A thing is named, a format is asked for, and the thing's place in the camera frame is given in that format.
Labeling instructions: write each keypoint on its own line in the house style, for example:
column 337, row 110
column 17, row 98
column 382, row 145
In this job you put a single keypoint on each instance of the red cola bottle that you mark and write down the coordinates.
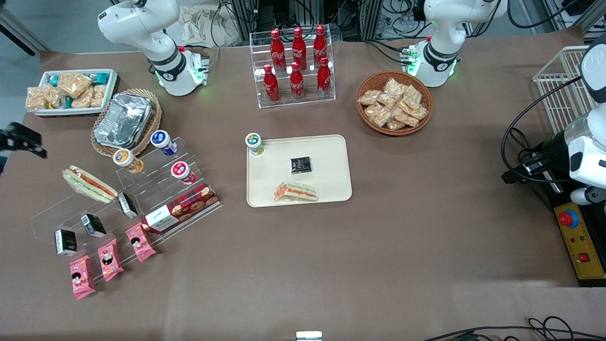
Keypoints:
column 320, row 45
column 271, row 87
column 277, row 49
column 324, row 80
column 299, row 47
column 297, row 84

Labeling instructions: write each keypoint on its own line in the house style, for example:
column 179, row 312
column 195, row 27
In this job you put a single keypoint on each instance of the brown table cover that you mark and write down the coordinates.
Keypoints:
column 426, row 237

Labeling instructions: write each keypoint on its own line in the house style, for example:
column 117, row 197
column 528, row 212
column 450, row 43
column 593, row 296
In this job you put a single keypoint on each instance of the crumpled beige cloth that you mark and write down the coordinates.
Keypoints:
column 203, row 26

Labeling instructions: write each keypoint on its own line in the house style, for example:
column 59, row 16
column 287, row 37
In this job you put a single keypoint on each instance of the clear acrylic bottle rack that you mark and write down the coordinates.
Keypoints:
column 307, row 102

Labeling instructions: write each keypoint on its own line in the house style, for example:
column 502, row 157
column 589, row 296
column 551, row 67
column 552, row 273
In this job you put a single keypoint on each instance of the stacked aluminium foil containers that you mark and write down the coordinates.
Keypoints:
column 123, row 121

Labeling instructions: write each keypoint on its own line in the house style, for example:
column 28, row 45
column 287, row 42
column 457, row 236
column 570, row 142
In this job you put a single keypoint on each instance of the grey aluminium frame bar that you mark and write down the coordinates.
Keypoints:
column 21, row 33

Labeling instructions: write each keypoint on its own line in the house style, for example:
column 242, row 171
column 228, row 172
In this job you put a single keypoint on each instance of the white rectangular plastic bin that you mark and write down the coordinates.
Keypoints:
column 111, row 90

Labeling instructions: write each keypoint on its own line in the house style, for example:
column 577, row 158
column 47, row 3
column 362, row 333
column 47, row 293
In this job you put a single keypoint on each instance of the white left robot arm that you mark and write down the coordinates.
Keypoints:
column 442, row 28

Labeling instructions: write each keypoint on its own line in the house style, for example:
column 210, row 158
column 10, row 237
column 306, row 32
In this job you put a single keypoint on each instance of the orange lid yogurt cup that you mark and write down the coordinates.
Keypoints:
column 125, row 159

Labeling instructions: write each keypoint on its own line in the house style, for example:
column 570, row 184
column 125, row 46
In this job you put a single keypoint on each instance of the small white device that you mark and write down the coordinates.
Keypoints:
column 308, row 336

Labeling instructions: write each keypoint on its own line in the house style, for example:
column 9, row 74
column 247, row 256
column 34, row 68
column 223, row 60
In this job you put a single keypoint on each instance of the blue lid yogurt cup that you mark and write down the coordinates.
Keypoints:
column 162, row 140

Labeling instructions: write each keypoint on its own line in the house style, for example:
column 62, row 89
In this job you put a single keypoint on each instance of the yellow black control box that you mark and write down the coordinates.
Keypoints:
column 584, row 237

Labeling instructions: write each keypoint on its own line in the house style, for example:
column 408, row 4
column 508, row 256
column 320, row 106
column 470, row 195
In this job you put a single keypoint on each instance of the dark equipment rack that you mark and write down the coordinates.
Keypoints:
column 350, row 16

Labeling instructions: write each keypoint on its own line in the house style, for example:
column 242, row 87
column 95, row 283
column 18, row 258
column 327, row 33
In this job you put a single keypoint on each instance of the beige plastic serving tray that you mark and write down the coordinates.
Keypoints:
column 331, row 156

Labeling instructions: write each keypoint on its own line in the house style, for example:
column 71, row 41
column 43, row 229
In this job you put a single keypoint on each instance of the clear rice cracker packet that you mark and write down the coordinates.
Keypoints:
column 98, row 95
column 413, row 97
column 74, row 84
column 54, row 97
column 395, row 87
column 387, row 100
column 419, row 112
column 378, row 115
column 396, row 125
column 35, row 99
column 369, row 97
column 82, row 99
column 406, row 118

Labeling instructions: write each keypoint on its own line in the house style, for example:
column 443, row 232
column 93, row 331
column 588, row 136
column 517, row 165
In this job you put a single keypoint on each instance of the small black box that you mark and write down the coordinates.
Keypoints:
column 127, row 204
column 93, row 226
column 66, row 243
column 300, row 165

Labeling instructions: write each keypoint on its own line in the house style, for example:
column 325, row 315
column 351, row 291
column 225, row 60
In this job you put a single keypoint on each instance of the clear acrylic stepped stand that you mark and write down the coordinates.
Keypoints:
column 156, row 176
column 52, row 215

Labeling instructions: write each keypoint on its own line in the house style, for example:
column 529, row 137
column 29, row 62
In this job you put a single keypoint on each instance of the red lid yogurt cup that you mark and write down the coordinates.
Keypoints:
column 182, row 171

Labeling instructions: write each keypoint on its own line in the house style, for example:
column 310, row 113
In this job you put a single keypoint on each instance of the ham lettuce sandwich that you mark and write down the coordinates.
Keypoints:
column 296, row 192
column 90, row 184

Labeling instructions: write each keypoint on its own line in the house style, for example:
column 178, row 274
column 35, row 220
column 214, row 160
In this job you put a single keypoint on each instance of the teal snack packet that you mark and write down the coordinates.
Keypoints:
column 68, row 103
column 53, row 80
column 101, row 77

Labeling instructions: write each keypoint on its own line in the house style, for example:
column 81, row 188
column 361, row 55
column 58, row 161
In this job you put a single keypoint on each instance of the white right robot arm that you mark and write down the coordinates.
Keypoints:
column 156, row 28

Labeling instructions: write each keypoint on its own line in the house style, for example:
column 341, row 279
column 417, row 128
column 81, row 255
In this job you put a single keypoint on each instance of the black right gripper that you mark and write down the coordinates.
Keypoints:
column 19, row 137

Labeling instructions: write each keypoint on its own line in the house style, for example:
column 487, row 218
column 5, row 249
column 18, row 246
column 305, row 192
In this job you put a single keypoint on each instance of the green lid yogurt cup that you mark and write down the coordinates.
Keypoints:
column 254, row 142

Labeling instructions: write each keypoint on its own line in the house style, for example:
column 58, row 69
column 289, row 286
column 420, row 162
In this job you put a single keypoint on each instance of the red emergency stop button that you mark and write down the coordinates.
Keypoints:
column 567, row 218

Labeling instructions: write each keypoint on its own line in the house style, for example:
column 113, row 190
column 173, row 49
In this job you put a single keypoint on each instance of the round brown wicker bowl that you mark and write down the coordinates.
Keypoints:
column 367, row 124

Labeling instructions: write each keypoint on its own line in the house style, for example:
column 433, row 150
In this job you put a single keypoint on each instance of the flat oval wicker basket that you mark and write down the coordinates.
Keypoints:
column 154, row 123

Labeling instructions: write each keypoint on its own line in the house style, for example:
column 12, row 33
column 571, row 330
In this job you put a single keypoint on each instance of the pink snack packet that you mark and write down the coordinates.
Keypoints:
column 140, row 242
column 110, row 260
column 82, row 278

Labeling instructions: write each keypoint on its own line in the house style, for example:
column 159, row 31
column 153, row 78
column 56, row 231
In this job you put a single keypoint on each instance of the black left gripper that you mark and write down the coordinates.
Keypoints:
column 550, row 152

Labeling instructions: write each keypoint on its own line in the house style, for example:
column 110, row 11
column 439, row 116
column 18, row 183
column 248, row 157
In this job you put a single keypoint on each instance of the red plaid cookie box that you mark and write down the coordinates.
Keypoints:
column 182, row 208

